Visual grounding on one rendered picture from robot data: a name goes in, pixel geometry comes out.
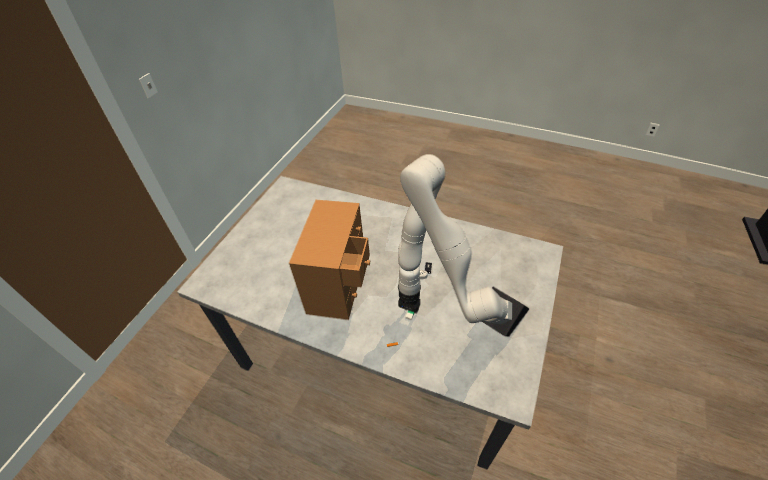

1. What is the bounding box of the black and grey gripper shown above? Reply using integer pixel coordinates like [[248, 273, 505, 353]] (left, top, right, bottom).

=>
[[398, 270, 428, 314]]

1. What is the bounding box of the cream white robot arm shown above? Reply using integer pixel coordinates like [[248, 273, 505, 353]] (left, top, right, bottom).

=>
[[398, 155, 512, 324]]

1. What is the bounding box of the brown chest of drawers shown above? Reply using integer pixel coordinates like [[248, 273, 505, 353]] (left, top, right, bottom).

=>
[[289, 200, 360, 320]]

